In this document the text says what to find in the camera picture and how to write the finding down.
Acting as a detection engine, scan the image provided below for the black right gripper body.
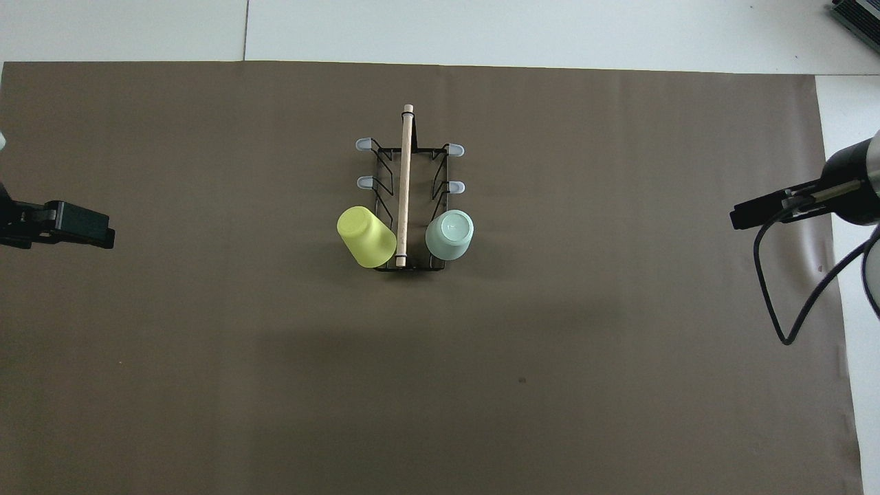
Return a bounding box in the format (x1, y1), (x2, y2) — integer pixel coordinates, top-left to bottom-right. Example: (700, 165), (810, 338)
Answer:
(824, 137), (880, 226)

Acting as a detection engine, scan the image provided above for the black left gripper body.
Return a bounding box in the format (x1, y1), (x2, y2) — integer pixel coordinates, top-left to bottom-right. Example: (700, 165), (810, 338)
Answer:
(0, 179), (52, 250)

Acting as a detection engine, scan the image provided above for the yellow plastic cup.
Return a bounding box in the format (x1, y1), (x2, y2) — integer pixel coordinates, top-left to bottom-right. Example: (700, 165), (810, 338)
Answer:
(336, 206), (397, 269)

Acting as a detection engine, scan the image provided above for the green plastic cup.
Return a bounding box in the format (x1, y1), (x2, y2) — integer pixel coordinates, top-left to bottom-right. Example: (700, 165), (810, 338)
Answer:
(425, 210), (475, 262)

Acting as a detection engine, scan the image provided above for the dark grey ribbed device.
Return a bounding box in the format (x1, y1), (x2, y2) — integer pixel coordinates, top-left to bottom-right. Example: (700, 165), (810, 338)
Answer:
(828, 0), (880, 35)

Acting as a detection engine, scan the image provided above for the brown paper table mat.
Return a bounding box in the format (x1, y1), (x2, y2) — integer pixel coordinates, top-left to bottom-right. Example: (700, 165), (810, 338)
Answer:
(0, 60), (864, 495)

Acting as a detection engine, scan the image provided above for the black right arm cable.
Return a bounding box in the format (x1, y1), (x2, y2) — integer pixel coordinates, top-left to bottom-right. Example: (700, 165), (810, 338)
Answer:
(753, 196), (880, 347)

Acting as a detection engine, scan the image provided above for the black wire cup rack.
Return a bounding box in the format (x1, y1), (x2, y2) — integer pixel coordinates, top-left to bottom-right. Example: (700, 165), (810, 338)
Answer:
(355, 104), (465, 273)

